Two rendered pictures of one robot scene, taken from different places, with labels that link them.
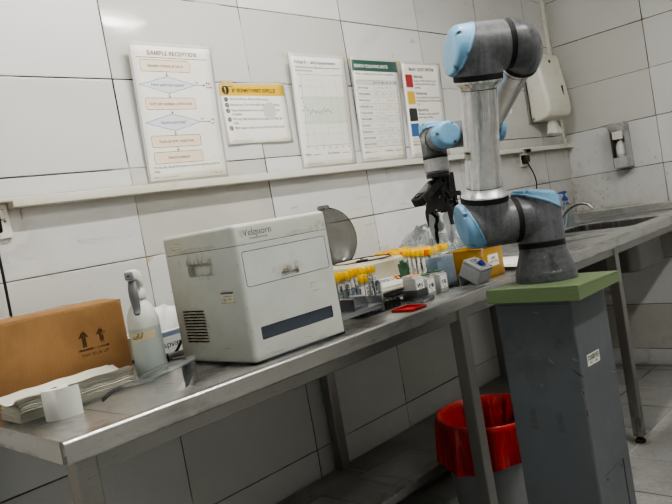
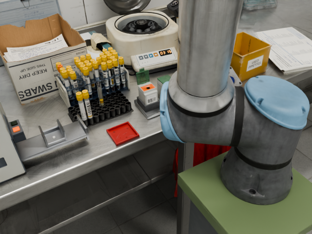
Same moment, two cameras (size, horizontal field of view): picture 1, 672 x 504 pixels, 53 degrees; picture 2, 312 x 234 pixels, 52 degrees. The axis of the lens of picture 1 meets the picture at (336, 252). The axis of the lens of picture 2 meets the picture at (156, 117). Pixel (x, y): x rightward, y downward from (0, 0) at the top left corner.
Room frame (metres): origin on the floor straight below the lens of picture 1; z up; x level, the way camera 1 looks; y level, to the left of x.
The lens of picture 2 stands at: (1.20, -0.44, 1.46)
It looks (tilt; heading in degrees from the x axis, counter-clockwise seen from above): 39 degrees down; 17
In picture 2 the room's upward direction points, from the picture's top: 2 degrees counter-clockwise
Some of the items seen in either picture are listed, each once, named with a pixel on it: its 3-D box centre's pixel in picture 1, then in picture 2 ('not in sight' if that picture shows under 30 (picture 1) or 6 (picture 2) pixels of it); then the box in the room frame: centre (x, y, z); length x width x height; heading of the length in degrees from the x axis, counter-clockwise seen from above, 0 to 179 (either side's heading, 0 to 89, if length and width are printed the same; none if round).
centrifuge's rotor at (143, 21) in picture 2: not in sight; (142, 30); (2.26, -0.08, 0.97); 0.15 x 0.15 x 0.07
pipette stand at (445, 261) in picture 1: (441, 271); not in sight; (2.12, -0.32, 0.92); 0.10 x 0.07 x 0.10; 138
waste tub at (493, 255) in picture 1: (475, 262); (240, 56); (2.21, -0.45, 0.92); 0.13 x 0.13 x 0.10; 48
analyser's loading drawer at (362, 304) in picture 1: (347, 309); (44, 139); (1.68, 0.00, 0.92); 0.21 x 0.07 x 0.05; 136
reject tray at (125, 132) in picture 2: (409, 308); (122, 133); (1.79, -0.17, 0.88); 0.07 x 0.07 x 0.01; 46
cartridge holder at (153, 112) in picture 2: (415, 295); (148, 103); (1.92, -0.20, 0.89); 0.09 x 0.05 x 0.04; 44
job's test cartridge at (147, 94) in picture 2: (413, 285); (147, 96); (1.92, -0.20, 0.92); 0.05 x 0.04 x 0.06; 44
